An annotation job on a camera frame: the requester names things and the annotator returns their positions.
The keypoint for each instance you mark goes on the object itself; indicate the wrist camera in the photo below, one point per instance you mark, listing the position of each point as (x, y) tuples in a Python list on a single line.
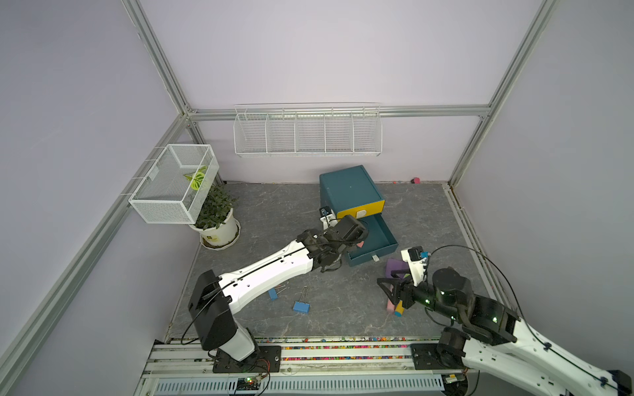
[(327, 217), (418, 261)]

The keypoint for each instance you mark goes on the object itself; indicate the white wire basket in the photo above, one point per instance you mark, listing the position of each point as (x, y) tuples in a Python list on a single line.
[(164, 195)]

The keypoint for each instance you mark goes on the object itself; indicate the green toy shovel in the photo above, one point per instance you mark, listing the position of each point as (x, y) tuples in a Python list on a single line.
[(399, 309)]

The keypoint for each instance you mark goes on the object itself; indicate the white wire wall shelf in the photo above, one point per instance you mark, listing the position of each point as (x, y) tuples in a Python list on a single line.
[(308, 131)]

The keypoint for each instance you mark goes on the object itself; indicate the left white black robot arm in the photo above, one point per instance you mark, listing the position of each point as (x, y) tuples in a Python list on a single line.
[(216, 299)]

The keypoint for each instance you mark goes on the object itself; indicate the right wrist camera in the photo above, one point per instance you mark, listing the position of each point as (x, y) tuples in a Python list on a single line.
[(418, 261)]

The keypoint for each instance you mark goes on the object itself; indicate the yellow top drawer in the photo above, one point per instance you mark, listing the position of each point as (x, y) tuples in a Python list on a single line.
[(362, 211)]

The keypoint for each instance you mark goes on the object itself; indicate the teal drawer cabinet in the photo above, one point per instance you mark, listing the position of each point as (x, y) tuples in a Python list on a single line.
[(347, 188)]

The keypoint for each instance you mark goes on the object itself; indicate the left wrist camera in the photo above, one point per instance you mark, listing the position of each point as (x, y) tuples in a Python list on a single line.
[(327, 217)]

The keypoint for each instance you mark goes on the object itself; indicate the green leaf toy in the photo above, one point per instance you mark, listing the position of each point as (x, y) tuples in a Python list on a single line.
[(197, 178)]

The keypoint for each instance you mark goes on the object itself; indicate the teal drawer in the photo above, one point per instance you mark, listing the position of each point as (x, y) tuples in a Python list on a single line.
[(379, 242)]

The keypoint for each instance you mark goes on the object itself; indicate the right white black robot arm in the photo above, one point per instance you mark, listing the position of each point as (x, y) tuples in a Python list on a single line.
[(489, 337)]

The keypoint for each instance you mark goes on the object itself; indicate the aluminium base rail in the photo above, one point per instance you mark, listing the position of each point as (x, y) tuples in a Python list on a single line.
[(376, 366)]

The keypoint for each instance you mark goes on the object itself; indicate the purple toy shovel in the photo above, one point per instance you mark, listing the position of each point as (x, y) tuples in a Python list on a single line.
[(391, 266)]

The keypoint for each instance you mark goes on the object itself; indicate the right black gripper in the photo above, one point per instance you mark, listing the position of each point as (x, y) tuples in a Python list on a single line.
[(399, 285)]

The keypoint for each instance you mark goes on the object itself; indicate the potted green plant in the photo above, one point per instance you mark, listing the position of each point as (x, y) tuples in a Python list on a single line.
[(216, 225)]

